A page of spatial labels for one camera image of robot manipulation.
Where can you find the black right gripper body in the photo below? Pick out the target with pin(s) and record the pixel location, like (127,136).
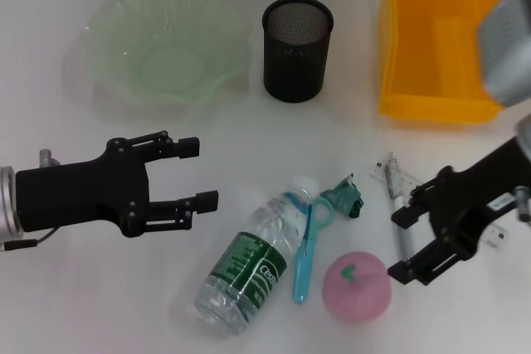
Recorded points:
(469,205)

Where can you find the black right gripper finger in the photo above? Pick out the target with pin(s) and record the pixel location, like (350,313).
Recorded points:
(408,216)
(415,271)

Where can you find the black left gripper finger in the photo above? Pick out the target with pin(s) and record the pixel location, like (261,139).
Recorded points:
(205,201)
(188,147)

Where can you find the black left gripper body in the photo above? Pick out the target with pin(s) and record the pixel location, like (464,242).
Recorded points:
(83,192)

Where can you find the pink plush peach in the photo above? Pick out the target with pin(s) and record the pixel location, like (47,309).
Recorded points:
(357,292)

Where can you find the clear green-label water bottle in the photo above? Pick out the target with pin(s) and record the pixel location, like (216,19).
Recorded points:
(245,267)

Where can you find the transparent plastic ruler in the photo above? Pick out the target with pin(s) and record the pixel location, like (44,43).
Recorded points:
(408,183)

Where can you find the grey white ballpoint pen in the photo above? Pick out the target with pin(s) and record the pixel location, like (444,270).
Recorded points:
(393,180)

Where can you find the light blue scissors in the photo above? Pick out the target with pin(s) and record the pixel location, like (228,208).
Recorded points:
(302,271)

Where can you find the black mesh pen holder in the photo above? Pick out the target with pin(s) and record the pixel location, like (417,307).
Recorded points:
(296,68)

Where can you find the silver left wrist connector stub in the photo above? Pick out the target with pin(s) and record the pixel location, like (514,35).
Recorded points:
(47,159)

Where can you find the translucent green ruffled bowl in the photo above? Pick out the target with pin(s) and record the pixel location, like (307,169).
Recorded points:
(124,39)

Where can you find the yellow plastic bin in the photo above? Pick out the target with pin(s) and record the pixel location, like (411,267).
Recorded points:
(431,59)

